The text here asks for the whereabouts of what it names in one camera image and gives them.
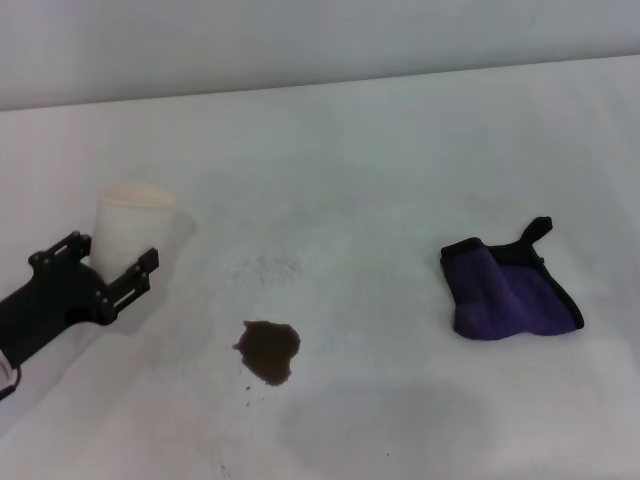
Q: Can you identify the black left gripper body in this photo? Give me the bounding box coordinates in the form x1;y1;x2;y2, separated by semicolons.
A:
0;263;110;369

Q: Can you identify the white paper cup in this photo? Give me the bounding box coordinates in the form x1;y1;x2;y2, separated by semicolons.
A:
90;176;177;279

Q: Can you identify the purple rag with black trim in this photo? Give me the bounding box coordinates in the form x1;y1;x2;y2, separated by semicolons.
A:
439;215;586;343

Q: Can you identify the dark brown liquid stain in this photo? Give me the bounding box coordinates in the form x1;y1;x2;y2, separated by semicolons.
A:
231;319;302;388

